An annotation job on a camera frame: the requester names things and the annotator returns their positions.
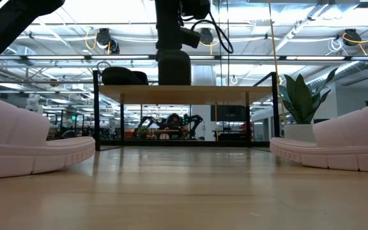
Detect black aluminium table frame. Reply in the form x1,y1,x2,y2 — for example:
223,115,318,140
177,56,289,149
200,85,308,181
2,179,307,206
99,139,271,148

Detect pink slide sandal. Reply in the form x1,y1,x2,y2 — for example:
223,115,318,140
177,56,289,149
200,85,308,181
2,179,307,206
269,98,368,174
0,92,96,180

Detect black cable reel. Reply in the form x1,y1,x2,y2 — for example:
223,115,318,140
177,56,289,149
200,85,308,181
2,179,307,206
199,27,215,46
342,28,362,47
95,27,121,55

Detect green snake plant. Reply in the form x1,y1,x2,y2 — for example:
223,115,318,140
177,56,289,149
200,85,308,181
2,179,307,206
279,67,339,125

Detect wooden shoe rack table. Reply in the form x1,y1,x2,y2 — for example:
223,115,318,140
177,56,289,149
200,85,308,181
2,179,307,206
91,70,280,151

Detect white robot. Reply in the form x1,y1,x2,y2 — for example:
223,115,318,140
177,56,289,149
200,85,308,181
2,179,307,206
26,93,44,115

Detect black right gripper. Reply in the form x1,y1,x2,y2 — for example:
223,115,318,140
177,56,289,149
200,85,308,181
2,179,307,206
154,0,182,51

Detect black flat screen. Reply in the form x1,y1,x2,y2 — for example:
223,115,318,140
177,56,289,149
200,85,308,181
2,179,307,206
210,104,248,122

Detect white plant pot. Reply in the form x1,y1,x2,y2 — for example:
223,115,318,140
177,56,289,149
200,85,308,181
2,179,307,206
283,123,318,144

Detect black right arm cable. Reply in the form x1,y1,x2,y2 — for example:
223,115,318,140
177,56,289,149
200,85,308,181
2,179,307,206
190,12,235,54

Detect person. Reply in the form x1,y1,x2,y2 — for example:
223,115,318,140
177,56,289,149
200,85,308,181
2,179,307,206
166,113,185,140

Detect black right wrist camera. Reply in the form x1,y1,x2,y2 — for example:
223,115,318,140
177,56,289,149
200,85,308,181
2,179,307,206
180,27,201,49

